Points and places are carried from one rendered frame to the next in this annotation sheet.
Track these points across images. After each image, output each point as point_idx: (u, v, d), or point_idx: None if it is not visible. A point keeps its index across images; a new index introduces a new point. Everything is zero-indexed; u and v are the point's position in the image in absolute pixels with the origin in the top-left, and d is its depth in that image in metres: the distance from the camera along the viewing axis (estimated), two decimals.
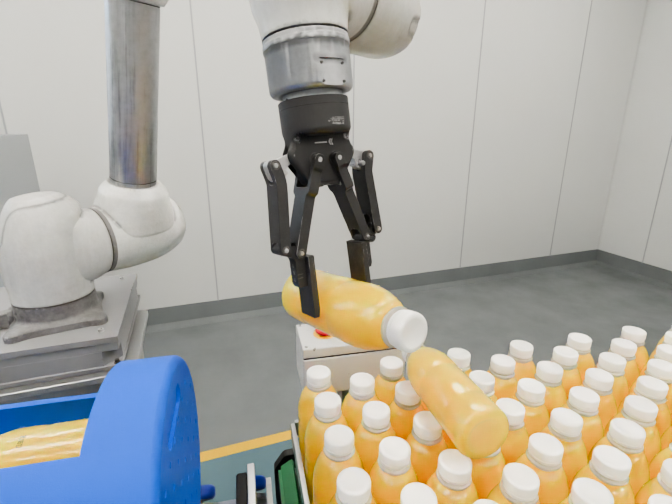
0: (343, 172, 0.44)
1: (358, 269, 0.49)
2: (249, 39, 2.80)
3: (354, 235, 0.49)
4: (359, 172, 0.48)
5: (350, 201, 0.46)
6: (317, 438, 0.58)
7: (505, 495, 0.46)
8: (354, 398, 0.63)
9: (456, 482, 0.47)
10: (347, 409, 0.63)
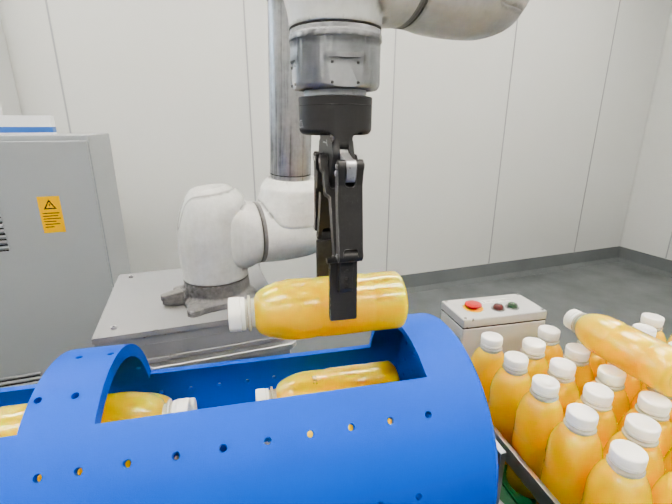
0: (322, 177, 0.42)
1: (339, 287, 0.44)
2: None
3: None
4: (345, 184, 0.39)
5: (329, 210, 0.42)
6: (511, 388, 0.69)
7: None
8: (529, 357, 0.74)
9: (661, 414, 0.58)
10: None
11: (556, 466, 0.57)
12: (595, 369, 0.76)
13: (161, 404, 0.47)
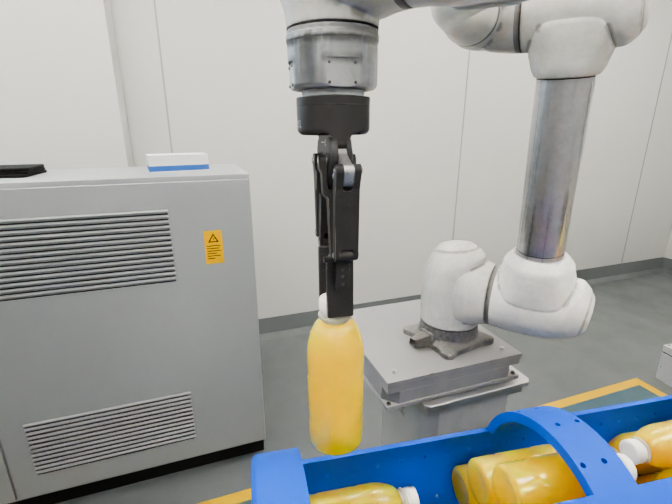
0: (321, 177, 0.42)
1: (336, 285, 0.45)
2: (380, 67, 3.03)
3: None
4: (342, 186, 0.39)
5: (327, 210, 0.43)
6: None
7: None
8: (324, 321, 0.47)
9: None
10: (315, 336, 0.48)
11: None
12: None
13: None
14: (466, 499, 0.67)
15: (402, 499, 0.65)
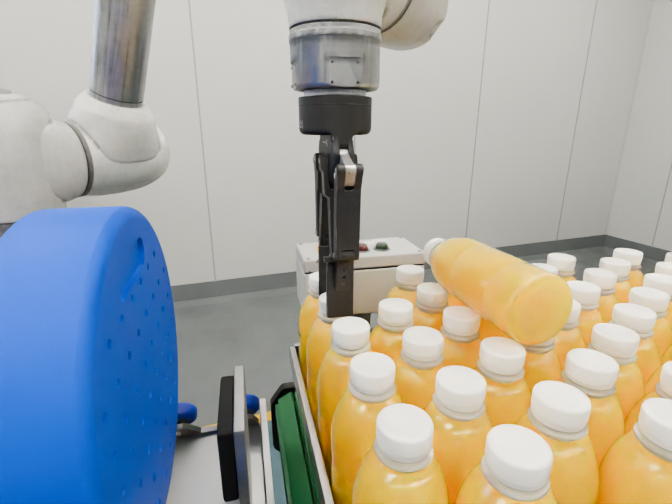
0: (322, 177, 0.42)
1: (336, 285, 0.45)
2: (247, 6, 2.69)
3: None
4: (344, 186, 0.39)
5: (328, 210, 0.43)
6: (322, 342, 0.47)
7: (572, 385, 0.35)
8: None
9: (506, 370, 0.36)
10: None
11: (335, 453, 0.35)
12: None
13: None
14: None
15: None
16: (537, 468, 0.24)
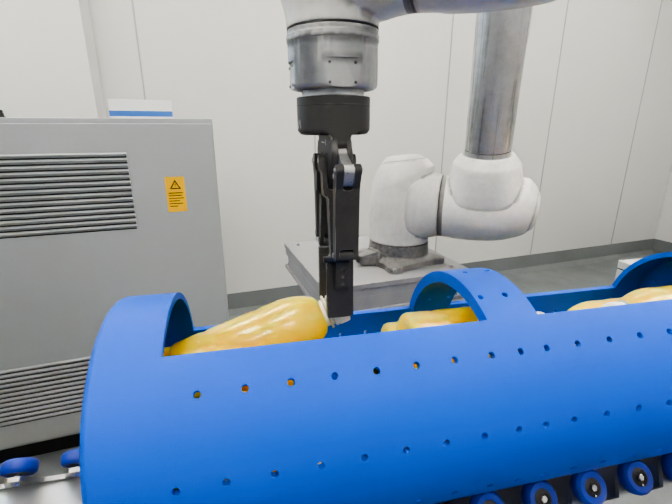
0: (321, 177, 0.42)
1: (336, 285, 0.45)
2: None
3: None
4: (342, 186, 0.39)
5: (327, 210, 0.43)
6: (306, 313, 0.45)
7: None
8: None
9: None
10: None
11: None
12: None
13: None
14: None
15: None
16: None
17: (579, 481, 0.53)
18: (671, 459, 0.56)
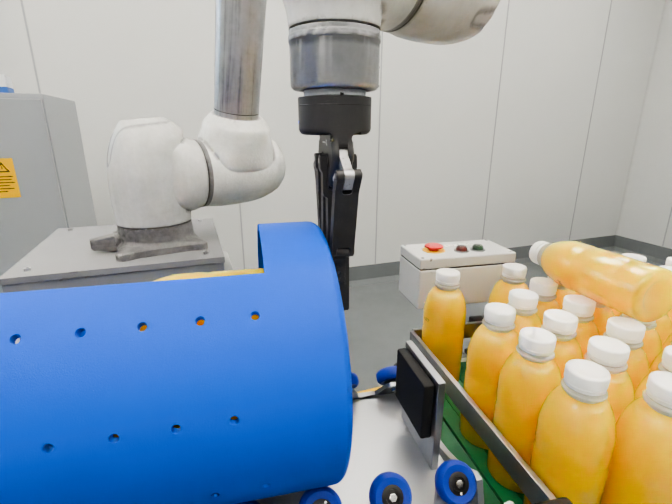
0: None
1: None
2: (280, 17, 2.82)
3: None
4: None
5: None
6: None
7: None
8: None
9: (633, 339, 0.48)
10: None
11: (507, 401, 0.48)
12: None
13: None
14: None
15: None
16: None
17: None
18: None
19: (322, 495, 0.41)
